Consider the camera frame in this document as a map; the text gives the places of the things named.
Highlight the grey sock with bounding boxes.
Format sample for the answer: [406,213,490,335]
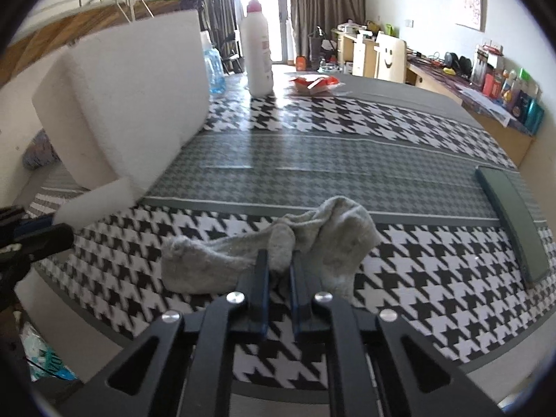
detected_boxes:
[161,196,382,301]

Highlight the white styrofoam box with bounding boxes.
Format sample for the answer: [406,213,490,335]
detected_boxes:
[32,10,209,230]

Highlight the blue plaid quilt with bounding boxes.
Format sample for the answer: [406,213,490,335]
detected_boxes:
[22,129,60,170]

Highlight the houndstooth table mat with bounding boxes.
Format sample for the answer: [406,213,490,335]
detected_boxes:
[36,80,555,395]

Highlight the dark green flat case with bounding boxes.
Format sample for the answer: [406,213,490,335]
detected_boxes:
[475,166,550,287]

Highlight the metal bunk bed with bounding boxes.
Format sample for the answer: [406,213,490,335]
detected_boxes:
[1,0,186,85]

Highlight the blue water bottle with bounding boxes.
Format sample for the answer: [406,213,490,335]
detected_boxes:
[201,30,226,95]

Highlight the wooden desk with drawers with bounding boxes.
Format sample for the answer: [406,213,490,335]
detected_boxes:
[333,29,534,166]

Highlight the white papers on desk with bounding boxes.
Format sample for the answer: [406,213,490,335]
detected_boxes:
[460,87,512,127]

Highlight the red snack packet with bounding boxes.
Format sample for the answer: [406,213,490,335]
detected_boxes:
[290,74,342,96]

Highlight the white red pump lotion bottle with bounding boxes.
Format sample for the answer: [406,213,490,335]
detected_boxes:
[239,0,273,98]

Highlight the teal bottles on desk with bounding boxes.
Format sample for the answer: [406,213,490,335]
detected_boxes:
[515,93,545,134]

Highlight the smiley face wooden chair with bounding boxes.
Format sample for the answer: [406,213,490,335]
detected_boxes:
[375,32,407,84]

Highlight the pink anime wall picture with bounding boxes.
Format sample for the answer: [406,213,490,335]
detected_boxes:
[455,0,482,31]

